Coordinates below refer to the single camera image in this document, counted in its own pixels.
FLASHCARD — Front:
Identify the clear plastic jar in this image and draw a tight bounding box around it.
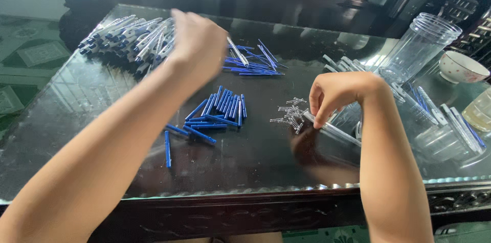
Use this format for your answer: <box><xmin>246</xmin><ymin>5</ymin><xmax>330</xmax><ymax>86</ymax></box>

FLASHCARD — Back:
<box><xmin>378</xmin><ymin>13</ymin><xmax>463</xmax><ymax>87</ymax></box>

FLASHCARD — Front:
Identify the heap of clear pen barrels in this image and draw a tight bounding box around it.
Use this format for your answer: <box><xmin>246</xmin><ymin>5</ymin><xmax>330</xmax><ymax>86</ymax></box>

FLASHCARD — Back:
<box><xmin>322</xmin><ymin>54</ymin><xmax>487</xmax><ymax>156</ymax></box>

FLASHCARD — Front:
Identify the dark carved wooden bench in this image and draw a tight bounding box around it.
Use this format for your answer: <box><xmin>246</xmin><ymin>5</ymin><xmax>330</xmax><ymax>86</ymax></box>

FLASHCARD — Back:
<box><xmin>45</xmin><ymin>0</ymin><xmax>386</xmax><ymax>37</ymax></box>

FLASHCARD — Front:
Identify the person's left hand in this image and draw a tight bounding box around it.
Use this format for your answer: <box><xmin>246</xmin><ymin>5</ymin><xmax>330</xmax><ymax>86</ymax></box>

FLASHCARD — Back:
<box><xmin>167</xmin><ymin>8</ymin><xmax>229</xmax><ymax>83</ymax></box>

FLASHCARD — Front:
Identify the white floral bowl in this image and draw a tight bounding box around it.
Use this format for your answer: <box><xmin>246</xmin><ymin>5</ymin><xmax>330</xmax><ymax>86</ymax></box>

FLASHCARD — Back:
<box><xmin>439</xmin><ymin>50</ymin><xmax>491</xmax><ymax>84</ymax></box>

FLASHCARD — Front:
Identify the pile of white blue pens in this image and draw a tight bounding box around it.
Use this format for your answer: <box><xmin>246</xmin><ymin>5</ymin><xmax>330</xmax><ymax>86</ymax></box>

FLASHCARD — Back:
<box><xmin>78</xmin><ymin>15</ymin><xmax>178</xmax><ymax>79</ymax></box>

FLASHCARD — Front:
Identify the dark carved wooden chair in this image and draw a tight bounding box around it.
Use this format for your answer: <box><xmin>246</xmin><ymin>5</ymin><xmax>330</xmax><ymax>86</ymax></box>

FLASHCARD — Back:
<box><xmin>384</xmin><ymin>0</ymin><xmax>491</xmax><ymax>61</ymax></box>

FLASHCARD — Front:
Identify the white assembled pen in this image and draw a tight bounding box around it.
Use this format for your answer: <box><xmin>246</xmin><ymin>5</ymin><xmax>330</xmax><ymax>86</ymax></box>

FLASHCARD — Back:
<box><xmin>226</xmin><ymin>36</ymin><xmax>250</xmax><ymax>67</ymax></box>

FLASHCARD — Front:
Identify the pile of metal springs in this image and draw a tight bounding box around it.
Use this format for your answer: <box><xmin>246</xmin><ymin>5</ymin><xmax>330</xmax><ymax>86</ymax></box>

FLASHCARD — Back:
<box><xmin>269</xmin><ymin>97</ymin><xmax>310</xmax><ymax>135</ymax></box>

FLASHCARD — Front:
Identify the pile of blue pen plungers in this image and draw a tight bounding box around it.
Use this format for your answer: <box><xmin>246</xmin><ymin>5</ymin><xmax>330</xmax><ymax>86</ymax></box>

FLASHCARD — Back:
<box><xmin>164</xmin><ymin>85</ymin><xmax>248</xmax><ymax>169</ymax></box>

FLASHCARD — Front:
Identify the clear pen barrel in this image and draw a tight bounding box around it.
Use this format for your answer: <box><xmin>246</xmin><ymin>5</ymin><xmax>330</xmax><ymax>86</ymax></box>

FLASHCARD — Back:
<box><xmin>303</xmin><ymin>111</ymin><xmax>362</xmax><ymax>148</ymax></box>

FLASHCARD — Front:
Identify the pile of blue ink refills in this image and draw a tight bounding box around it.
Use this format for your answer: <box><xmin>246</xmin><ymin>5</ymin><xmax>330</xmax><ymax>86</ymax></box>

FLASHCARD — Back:
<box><xmin>222</xmin><ymin>39</ymin><xmax>289</xmax><ymax>76</ymax></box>

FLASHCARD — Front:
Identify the person's right hand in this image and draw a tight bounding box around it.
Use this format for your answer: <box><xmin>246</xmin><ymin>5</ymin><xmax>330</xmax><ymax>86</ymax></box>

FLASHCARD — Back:
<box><xmin>309</xmin><ymin>71</ymin><xmax>386</xmax><ymax>129</ymax></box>

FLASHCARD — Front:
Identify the glass cup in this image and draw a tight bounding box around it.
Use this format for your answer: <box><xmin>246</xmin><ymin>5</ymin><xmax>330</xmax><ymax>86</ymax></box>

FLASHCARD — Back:
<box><xmin>461</xmin><ymin>87</ymin><xmax>491</xmax><ymax>133</ymax></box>

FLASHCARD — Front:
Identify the dark carved wooden table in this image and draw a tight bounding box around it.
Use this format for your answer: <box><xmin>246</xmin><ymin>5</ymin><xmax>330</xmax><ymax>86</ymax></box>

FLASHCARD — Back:
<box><xmin>0</xmin><ymin>3</ymin><xmax>491</xmax><ymax>243</ymax></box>

